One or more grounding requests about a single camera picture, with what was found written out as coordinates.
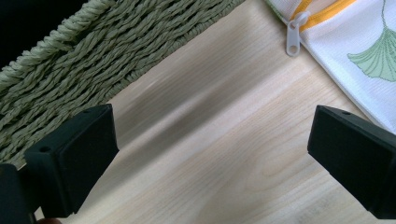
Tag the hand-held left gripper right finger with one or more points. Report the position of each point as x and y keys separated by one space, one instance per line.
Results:
x=358 y=155

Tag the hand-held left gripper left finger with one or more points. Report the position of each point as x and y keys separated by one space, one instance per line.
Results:
x=74 y=161

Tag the white leaf print mesh bag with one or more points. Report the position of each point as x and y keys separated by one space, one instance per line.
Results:
x=345 y=37

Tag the green woven basket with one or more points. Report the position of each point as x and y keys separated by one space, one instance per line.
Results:
x=93 y=56

